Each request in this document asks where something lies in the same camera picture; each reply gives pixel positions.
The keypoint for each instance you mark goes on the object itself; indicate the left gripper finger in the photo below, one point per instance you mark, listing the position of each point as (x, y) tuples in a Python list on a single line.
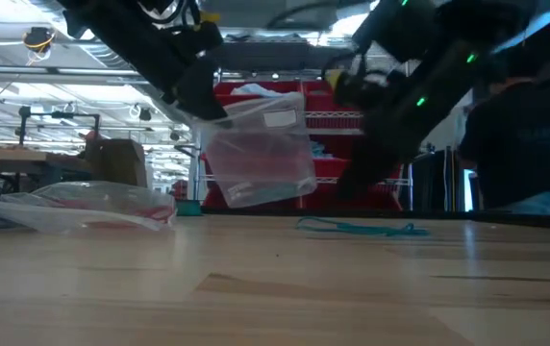
[(203, 91)]

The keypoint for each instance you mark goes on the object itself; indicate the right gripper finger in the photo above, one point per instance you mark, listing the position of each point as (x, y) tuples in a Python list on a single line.
[(371, 168)]

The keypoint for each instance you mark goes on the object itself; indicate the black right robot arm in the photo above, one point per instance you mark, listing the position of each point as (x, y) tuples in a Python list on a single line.
[(448, 24)]

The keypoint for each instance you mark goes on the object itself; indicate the white cloth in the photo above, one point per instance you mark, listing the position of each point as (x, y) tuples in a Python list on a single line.
[(256, 90)]

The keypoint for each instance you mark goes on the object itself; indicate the small white item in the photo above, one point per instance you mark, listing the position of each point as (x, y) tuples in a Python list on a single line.
[(320, 150)]

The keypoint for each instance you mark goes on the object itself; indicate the black panels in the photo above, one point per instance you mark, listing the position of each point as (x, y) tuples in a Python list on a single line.
[(433, 180)]

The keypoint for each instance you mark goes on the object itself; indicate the black storage bin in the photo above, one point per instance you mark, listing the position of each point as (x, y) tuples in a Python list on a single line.
[(256, 55), (328, 57)]

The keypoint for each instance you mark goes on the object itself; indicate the dark brown box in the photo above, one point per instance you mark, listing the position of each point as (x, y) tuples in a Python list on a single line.
[(118, 163)]

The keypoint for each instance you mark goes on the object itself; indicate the person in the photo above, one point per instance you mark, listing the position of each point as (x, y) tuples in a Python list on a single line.
[(90, 135), (520, 144)]

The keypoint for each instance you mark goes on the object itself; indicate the black pipe stand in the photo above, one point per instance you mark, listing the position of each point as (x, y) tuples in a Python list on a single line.
[(58, 115)]

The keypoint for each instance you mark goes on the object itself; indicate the wooden workbench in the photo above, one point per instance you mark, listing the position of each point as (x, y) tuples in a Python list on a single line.
[(6, 156)]

